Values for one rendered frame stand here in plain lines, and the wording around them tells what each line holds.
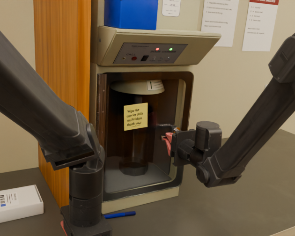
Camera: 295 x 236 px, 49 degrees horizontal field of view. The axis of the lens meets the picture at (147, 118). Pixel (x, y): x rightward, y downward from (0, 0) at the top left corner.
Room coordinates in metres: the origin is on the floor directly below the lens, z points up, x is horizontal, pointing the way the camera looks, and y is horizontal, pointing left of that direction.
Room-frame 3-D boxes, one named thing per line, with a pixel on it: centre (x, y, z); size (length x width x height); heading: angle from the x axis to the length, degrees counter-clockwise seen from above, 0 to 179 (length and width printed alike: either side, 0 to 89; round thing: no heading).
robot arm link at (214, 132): (0.74, -0.16, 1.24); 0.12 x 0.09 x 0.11; 20
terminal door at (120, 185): (0.93, 0.00, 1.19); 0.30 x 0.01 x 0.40; 118
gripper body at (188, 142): (0.82, -0.12, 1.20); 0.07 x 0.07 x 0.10; 30
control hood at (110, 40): (0.90, -0.02, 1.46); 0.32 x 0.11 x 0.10; 121
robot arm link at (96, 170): (0.51, 0.10, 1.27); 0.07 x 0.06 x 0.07; 6
